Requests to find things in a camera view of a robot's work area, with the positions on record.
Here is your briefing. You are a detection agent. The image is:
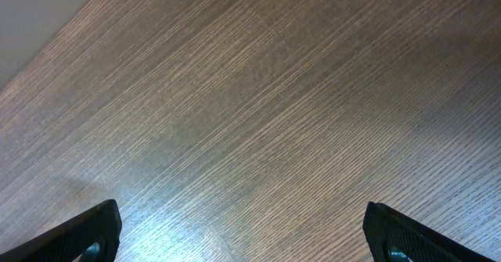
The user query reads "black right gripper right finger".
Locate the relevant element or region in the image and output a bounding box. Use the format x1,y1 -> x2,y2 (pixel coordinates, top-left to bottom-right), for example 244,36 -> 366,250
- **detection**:
362,202 -> 489,262

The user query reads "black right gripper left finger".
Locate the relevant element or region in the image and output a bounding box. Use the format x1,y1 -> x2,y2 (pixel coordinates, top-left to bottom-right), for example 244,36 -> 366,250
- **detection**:
1,199 -> 122,262

